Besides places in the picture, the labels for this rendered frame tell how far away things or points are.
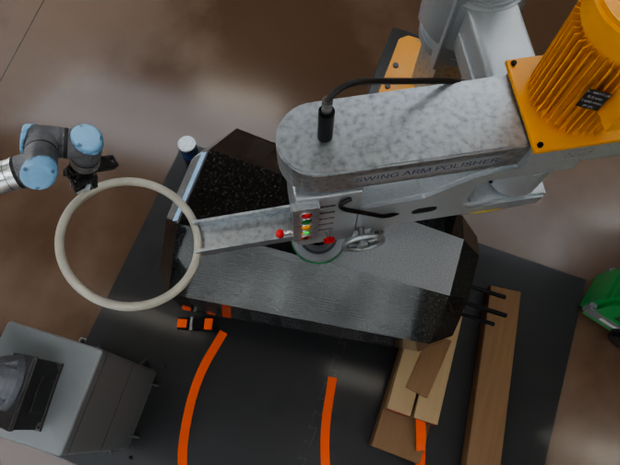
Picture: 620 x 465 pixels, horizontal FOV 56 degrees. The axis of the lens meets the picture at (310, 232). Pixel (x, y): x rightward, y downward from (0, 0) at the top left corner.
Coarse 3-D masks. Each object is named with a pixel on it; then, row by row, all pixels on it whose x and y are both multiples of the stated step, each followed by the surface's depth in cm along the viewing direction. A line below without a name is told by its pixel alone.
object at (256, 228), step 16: (272, 208) 210; (288, 208) 210; (208, 224) 212; (224, 224) 213; (240, 224) 213; (256, 224) 212; (272, 224) 212; (288, 224) 212; (208, 240) 211; (224, 240) 211; (240, 240) 211; (256, 240) 206; (272, 240) 206; (288, 240) 209
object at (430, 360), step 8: (440, 344) 282; (448, 344) 282; (424, 352) 280; (432, 352) 280; (440, 352) 280; (424, 360) 279; (432, 360) 279; (440, 360) 279; (416, 368) 278; (424, 368) 278; (432, 368) 278; (416, 376) 277; (424, 376) 277; (432, 376) 277; (408, 384) 276; (416, 384) 276; (424, 384) 276; (432, 384) 276; (416, 392) 274; (424, 392) 274
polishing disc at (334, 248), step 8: (336, 240) 229; (344, 240) 229; (296, 248) 228; (304, 248) 228; (312, 248) 228; (320, 248) 228; (328, 248) 228; (336, 248) 228; (304, 256) 227; (312, 256) 227; (320, 256) 227; (328, 256) 227
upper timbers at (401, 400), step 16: (400, 352) 288; (416, 352) 281; (448, 352) 282; (400, 368) 279; (448, 368) 279; (400, 384) 277; (400, 400) 274; (416, 400) 277; (432, 400) 274; (416, 416) 272; (432, 416) 272
